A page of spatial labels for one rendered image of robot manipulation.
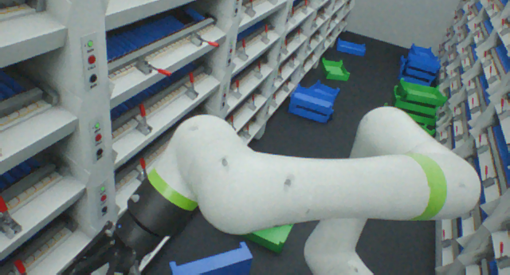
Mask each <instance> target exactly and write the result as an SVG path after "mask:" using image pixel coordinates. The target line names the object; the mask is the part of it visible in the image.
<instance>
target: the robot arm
mask: <svg viewBox="0 0 510 275"><path fill-rule="evenodd" d="M480 194H481V182H480V179H479V176H478V174H477V172H476V171H474V169H473V168H472V167H471V166H470V165H469V164H468V162H467V161H466V160H464V159H462V158H461V157H460V156H459V155H456V154H454V153H453V152H451V151H450V150H449V149H447V148H446V147H444V146H442V144H441V143H439V142H437V141H436V140H435V139H434V138H432V137H431V136H430V135H429V134H428V133H426V132H425V131H424V130H423V129H422V128H421V127H420V126H418V125H417V124H416V123H415V122H414V121H413V120H412V119H411V118H410V117H409V116H408V115H407V114H406V113H405V112H402V111H400V109H398V108H393V107H380V108H376V109H373V111H371V112H369V113H367V114H366V115H365V116H364V117H363V118H362V119H361V121H360V123H359V126H358V130H357V133H356V136H355V142H354V146H353V148H352V151H351V153H350V155H349V158H348V159H309V158H298V157H290V156H283V155H270V154H265V153H259V152H255V151H253V150H252V149H250V148H249V147H247V146H246V145H245V143H244V142H243V141H242V140H241V138H240V137H239V136H238V135H237V133H236V132H235V131H234V129H233V127H232V126H230V125H229V124H228V123H227V122H225V121H224V120H223V119H221V118H218V117H216V116H207V115H204V116H195V117H192V118H190V119H188V120H186V121H185V122H183V123H182V124H181V125H179V126H178V128H177V130H176V131H175V133H174V135H173V136H172V138H171V141H170V143H169V145H168V147H167V149H166V151H165V152H164V154H163V155H162V156H161V157H160V159H159V161H158V162H157V164H156V165H155V166H154V167H153V169H152V170H151V171H150V173H149V174H148V175H147V177H146V178H144V179H143V181H142V182H141V183H140V185H139V186H138V187H137V188H136V190H135V191H134V192H133V193H132V195H131V196H130V198H129V199H128V201H127V206H128V209H127V210H125V211H124V213H123V215H122V216H121V217H120V219H119V220H118V221H117V222H111V221H106V223H105V224H104V226H103V228H102V229H101V231H100V232H99V233H98V234H97V235H96V236H95V237H94V238H93V239H92V240H91V241H90V242H89V243H88V244H87V245H86V246H85V247H84V248H83V249H82V250H81V251H80V252H79V253H78V254H77V255H76V256H75V257H74V259H73V263H74V264H76V267H74V270H73V274H72V275H91V273H94V272H95V271H97V270H98V269H99V268H100V267H101V266H103V265H105V264H106V263H109V269H108V271H107V272H106V274H105V275H118V274H114V273H122V275H140V272H139V266H140V264H141V261H142V260H143V258H145V257H146V256H147V255H148V254H150V253H153V252H154V251H155V250H156V247H157V246H158V245H159V243H160V242H162V241H163V239H164V238H165V237H172V236H173V235H175V233H176V232H177V230H178V228H180V227H181V226H182V224H183V223H184V222H185V221H186V220H187V219H188V217H189V216H190V215H191V213H192V211H193V210H194V209H195V207H196V206H199V207H200V210H201V212H202V215H203V216H204V218H205V219H206V220H207V221H208V222H209V223H210V224H212V225H213V226H214V227H216V228H217V229H219V230H220V231H221V232H224V233H227V234H236V235H241V234H251V233H254V232H257V231H261V230H263V229H268V228H273V227H276V226H283V225H288V224H293V223H298V222H310V221H318V220H320V223H319V224H318V225H316V227H315V229H314V230H313V232H312V234H311V235H310V236H309V238H308V240H307V241H306V243H305V247H304V257H305V260H306V262H307V264H308V267H309V269H310V270H311V272H312V274H313V275H374V274H373V273H372V272H371V271H369V270H368V269H367V268H366V266H365V265H364V264H363V262H362V261H361V259H360V258H359V256H358V255H357V253H356V252H355V247H356V244H357V242H358V240H359V236H360V234H361V233H362V229H363V227H364V225H365V223H366V221H367V219H368V218H372V219H384V220H400V221H431V220H446V219H454V218H459V217H462V216H464V214H466V213H468V212H469V211H471V209H472V208H473V207H474V206H475V205H476V203H477V202H478V200H479V198H480ZM83 257H86V258H83Z"/></svg>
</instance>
